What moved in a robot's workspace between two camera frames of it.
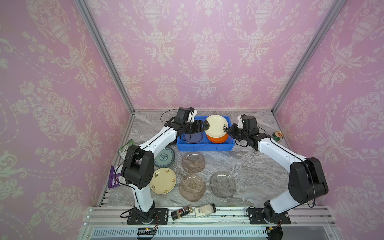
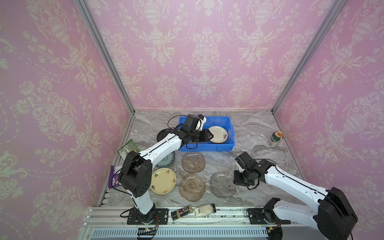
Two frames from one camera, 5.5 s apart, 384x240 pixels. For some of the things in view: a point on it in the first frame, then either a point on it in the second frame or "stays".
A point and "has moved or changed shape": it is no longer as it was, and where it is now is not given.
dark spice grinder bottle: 177,214 stays
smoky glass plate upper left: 193,162 stays
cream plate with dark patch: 218,124 has moved or changed shape
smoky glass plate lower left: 192,188 stays
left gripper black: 198,127 -> 205,135
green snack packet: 123,150 stays
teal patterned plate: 165,157 stays
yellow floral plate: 163,181 stays
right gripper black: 235,131 -> 240,179
